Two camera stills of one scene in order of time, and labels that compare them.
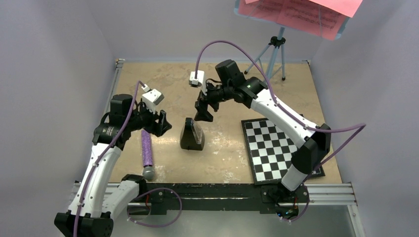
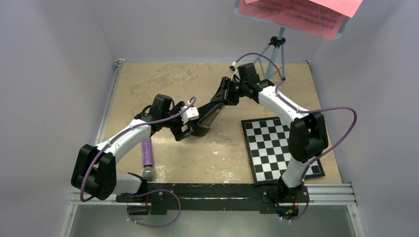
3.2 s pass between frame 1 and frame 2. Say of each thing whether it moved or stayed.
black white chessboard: stayed
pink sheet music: stayed
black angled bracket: moved
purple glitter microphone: stayed
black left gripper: moved
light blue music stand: stayed
